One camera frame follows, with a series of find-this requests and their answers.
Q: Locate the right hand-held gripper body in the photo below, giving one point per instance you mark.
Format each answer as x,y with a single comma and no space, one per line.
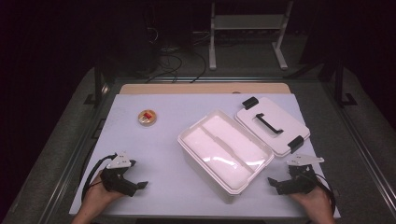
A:
299,183

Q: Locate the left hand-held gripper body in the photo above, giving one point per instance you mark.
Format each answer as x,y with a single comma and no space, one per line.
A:
116,182

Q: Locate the round clear case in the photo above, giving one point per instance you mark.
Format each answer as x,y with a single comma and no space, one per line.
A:
147,117

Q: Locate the white plastic storage box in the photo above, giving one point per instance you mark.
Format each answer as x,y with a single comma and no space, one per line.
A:
214,186

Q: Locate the person's left hand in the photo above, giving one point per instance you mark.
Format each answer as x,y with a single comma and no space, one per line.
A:
98,197

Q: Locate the person's right hand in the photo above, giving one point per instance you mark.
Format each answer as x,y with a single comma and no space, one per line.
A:
314,203

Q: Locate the white table mat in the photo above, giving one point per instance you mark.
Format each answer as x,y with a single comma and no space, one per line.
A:
162,161

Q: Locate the grey metal stand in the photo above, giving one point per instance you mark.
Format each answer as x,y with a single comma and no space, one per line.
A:
249,21

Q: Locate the black frame post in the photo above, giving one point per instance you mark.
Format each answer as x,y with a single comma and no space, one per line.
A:
98,84
340,84

